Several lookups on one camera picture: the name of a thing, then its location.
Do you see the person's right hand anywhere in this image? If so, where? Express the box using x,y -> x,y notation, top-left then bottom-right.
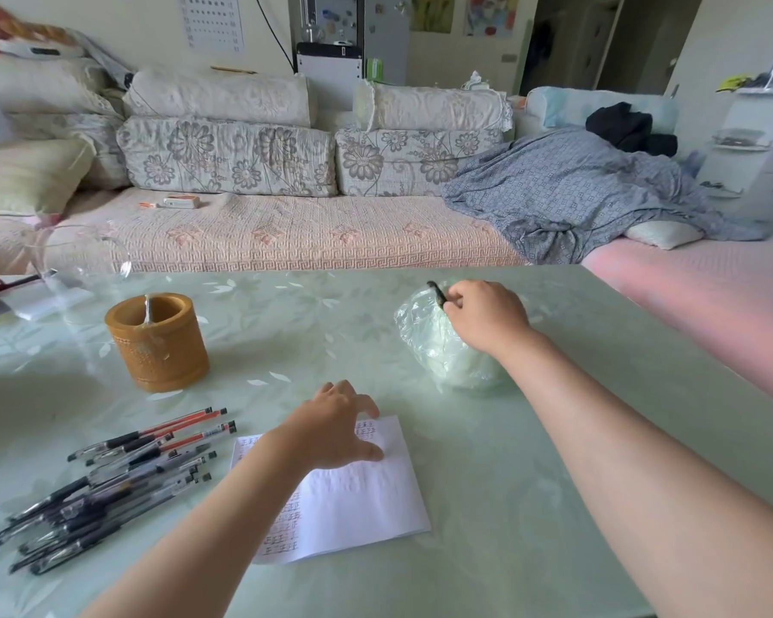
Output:
442,279 -> 533,358

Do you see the black cable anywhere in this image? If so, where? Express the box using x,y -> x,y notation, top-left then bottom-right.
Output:
254,0 -> 296,72

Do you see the cream bolster cushion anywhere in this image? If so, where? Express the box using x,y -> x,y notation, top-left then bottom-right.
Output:
353,80 -> 514,133
124,67 -> 317,128

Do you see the colourful wall picture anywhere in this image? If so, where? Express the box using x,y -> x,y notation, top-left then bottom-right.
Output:
464,0 -> 520,38

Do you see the person's right forearm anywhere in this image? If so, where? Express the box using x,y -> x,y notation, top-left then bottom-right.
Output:
493,325 -> 773,618

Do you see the white tissue pack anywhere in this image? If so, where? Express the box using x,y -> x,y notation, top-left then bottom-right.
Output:
462,71 -> 507,94

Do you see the white black appliance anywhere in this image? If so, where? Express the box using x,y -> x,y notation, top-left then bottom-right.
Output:
295,42 -> 365,94

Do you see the yellow flower wall picture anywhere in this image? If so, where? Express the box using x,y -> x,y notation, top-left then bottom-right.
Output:
411,0 -> 456,34

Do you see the black garment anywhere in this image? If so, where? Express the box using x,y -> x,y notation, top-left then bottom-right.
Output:
586,103 -> 679,159

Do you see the wall calendar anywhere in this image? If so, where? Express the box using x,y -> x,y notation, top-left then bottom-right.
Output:
179,0 -> 244,56

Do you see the small white pillow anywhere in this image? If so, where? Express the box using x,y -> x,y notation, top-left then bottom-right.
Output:
625,220 -> 707,251

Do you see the pink covered sofa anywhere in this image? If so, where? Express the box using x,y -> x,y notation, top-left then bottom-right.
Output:
0,186 -> 773,409

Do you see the cream patterned cushion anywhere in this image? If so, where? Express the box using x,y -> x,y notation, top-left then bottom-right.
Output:
0,54 -> 125,118

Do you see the round bamboo pen holder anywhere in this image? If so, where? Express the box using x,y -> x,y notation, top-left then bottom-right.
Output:
105,292 -> 211,394

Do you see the pale yellow pillow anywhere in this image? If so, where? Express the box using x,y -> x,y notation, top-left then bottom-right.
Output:
0,138 -> 97,217

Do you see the clear glass bowl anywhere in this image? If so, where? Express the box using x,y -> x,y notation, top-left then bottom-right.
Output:
29,225 -> 133,298

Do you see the white notebook with writing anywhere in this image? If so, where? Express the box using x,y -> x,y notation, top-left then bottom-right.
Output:
231,415 -> 432,566

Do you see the blue grey patterned blanket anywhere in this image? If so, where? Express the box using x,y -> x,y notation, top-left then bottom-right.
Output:
443,128 -> 765,265

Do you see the white shelf unit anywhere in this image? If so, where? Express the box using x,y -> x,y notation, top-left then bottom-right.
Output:
696,86 -> 773,236

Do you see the large floral sofa cushion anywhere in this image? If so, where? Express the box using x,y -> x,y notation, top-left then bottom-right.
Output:
117,115 -> 340,199
335,127 -> 514,199

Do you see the clear green plastic bag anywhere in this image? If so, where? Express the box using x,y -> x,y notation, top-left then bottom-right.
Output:
394,279 -> 524,394

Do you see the red orange fabric bundle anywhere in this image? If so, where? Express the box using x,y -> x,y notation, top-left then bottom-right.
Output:
0,0 -> 86,59

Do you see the grey refrigerator with magnets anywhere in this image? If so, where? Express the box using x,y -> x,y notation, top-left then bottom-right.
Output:
289,0 -> 412,85

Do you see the person's left forearm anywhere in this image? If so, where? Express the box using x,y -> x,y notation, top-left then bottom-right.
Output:
80,432 -> 317,618

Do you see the pile of black and red pens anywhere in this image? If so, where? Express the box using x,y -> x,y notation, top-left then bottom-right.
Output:
0,407 -> 237,577

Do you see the person's left hand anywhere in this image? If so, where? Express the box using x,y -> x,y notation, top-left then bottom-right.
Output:
282,379 -> 386,487

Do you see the light blue cushion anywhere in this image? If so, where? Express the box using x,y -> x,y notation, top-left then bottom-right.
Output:
527,88 -> 681,133

